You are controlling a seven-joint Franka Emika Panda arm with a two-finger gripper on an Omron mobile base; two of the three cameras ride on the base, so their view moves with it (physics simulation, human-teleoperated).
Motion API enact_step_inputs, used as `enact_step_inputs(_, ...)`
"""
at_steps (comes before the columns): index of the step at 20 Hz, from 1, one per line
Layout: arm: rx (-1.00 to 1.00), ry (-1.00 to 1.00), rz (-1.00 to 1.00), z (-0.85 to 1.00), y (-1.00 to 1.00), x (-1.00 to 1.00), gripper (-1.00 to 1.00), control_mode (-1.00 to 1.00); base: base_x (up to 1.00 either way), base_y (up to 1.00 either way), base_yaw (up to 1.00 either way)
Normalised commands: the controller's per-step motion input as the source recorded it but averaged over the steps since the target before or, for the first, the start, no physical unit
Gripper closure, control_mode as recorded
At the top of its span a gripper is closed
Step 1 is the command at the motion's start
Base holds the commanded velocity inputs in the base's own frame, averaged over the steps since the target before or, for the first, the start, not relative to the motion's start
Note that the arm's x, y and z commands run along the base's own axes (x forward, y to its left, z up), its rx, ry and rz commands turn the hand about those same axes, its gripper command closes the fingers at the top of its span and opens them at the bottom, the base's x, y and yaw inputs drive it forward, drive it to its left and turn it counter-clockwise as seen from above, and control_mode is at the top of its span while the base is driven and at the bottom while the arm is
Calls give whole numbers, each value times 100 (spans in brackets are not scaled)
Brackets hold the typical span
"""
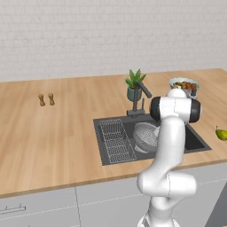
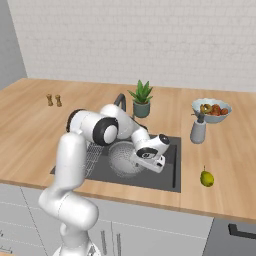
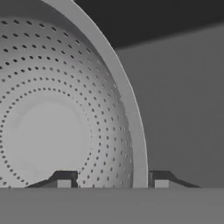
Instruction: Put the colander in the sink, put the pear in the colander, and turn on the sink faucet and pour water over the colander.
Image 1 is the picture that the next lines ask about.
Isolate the bowl of fruit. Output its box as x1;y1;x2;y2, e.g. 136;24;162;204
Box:
168;77;200;98

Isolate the wooden pepper shaker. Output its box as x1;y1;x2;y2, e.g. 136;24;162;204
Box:
47;92;56;106

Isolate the grey cupboard door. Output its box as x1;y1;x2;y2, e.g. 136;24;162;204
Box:
74;161;227;227

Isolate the wire sink rack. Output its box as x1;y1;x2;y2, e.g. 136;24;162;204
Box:
98;118;137;164

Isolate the dark grey sink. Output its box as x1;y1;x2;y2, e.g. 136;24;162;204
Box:
92;113;213;167

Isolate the dark grey sink faucet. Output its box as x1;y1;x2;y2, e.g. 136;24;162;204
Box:
126;81;153;119

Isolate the silver drawer handle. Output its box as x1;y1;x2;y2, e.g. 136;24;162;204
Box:
0;204;27;215

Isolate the green pear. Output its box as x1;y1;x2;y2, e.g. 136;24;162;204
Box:
215;126;227;142

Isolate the grey cupboard drawer front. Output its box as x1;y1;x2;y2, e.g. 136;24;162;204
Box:
0;187;80;227

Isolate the wooden salt shaker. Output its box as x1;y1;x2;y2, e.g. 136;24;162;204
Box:
37;93;46;107

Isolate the white colander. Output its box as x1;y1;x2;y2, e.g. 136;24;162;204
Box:
132;121;160;153

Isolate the potted green plant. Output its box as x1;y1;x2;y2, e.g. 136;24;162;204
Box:
124;68;148;102

